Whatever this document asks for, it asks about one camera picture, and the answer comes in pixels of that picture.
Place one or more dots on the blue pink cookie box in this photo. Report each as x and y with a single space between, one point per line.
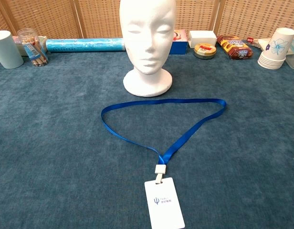
179 45

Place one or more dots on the white foam mannequin head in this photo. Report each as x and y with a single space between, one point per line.
148 35

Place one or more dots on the round gold tin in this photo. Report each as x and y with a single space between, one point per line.
205 51

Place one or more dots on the blue plastic wrap roll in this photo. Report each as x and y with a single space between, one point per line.
85 45

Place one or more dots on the small white box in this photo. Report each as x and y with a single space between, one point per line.
202 38

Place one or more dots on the blue velvet tablecloth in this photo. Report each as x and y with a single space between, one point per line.
54 143

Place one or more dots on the brown chocolate cookie pack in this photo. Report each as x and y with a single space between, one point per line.
235 47

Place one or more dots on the clear jar with snacks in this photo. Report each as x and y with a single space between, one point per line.
33 47

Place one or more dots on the white plastic bag pack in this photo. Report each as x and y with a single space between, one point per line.
261 44

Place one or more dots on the wicker folding screen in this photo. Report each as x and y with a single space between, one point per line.
42 14

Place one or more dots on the stacked flower paper cups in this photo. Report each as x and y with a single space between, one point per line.
277 47

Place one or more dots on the pale green cup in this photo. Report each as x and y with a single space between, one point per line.
6 50

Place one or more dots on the clear blue-rimmed food container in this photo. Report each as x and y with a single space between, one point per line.
293 57

